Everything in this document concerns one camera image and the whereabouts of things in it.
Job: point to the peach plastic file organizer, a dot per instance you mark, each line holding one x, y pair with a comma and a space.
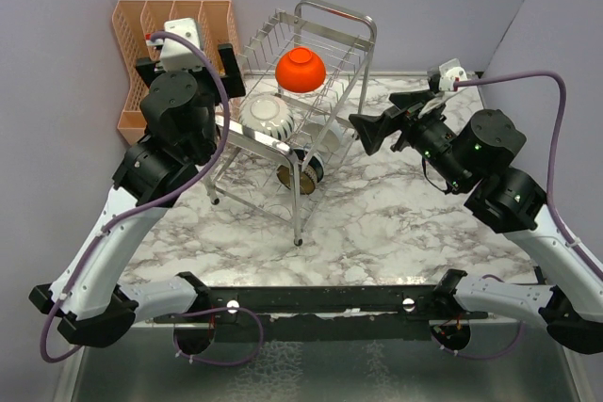
134, 20

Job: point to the red bowl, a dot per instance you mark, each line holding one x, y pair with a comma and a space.
300, 70

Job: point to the beige speckled bowl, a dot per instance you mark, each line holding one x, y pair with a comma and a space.
269, 115

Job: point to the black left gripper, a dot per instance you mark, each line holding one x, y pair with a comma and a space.
236, 88

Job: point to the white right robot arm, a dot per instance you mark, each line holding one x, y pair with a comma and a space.
515, 206

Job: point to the white bowl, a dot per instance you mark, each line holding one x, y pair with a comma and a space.
334, 145

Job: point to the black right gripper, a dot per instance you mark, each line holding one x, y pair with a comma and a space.
373, 129

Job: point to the black aluminium frame rail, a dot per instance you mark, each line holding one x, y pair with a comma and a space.
318, 313

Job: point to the dark patterned cream-inside bowl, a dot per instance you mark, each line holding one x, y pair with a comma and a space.
308, 179

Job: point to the steel wire dish rack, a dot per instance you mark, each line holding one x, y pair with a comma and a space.
283, 146

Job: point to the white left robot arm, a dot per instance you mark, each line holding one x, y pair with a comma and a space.
88, 304

